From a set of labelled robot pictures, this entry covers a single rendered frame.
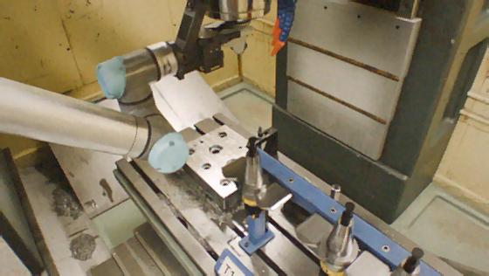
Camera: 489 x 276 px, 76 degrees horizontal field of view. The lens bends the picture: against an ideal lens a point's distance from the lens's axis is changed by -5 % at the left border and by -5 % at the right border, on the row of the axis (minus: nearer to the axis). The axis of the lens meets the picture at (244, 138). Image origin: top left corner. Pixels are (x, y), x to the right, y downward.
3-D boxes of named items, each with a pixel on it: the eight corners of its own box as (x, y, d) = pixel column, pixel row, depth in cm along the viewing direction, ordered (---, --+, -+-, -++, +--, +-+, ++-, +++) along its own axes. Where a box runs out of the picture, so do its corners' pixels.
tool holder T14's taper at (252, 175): (268, 179, 68) (268, 154, 64) (251, 189, 66) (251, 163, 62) (254, 168, 71) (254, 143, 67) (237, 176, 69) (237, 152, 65)
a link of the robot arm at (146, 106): (140, 158, 69) (126, 114, 62) (124, 132, 76) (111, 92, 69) (175, 144, 72) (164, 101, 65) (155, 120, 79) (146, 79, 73)
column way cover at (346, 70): (375, 164, 118) (414, 22, 86) (282, 111, 147) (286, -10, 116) (383, 158, 120) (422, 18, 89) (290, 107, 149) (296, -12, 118)
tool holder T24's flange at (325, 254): (361, 251, 57) (364, 243, 55) (344, 276, 53) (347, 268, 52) (330, 233, 60) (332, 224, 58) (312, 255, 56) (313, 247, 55)
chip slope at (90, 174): (106, 246, 127) (83, 202, 111) (57, 162, 168) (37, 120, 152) (270, 148, 171) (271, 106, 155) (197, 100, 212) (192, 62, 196)
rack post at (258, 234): (250, 256, 90) (246, 179, 72) (237, 244, 94) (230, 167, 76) (275, 236, 95) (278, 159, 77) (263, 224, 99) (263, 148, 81)
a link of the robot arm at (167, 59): (140, 42, 68) (158, 53, 63) (159, 36, 70) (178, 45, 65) (148, 74, 73) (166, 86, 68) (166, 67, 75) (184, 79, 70)
